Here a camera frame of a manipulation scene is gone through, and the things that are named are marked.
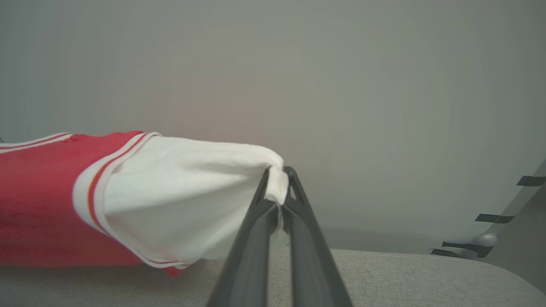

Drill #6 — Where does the red garment with white sleeves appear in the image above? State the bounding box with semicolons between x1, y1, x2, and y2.
0;130;290;277

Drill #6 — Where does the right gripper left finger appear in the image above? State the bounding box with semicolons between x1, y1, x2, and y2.
206;167;282;307

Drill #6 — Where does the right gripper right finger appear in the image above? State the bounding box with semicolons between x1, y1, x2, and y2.
282;166;354;307

